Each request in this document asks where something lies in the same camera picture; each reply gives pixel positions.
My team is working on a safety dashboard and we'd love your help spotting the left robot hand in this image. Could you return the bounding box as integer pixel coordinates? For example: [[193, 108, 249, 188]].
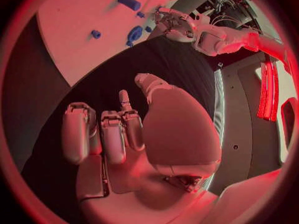
[[152, 6, 200, 43]]

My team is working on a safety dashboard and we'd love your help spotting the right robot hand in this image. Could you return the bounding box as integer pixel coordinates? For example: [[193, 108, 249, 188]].
[[61, 73, 223, 224]]

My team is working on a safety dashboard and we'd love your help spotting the white task board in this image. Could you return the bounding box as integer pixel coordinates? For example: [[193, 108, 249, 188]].
[[36, 0, 196, 88]]

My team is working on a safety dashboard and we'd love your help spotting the blue gear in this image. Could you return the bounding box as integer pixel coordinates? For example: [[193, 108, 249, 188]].
[[125, 25, 144, 47]]

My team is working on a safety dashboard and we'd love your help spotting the blue long cylinder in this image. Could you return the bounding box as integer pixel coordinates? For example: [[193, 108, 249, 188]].
[[117, 0, 142, 11]]

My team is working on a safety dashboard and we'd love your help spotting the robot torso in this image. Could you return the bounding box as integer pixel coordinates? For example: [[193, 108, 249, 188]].
[[212, 51, 296, 198]]

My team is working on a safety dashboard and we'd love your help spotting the equipment rack with cables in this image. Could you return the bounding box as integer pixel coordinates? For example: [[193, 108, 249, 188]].
[[188, 0, 261, 31]]

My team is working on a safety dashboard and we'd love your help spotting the braided cable bundle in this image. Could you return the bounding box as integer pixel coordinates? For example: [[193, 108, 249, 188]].
[[256, 57, 281, 122]]

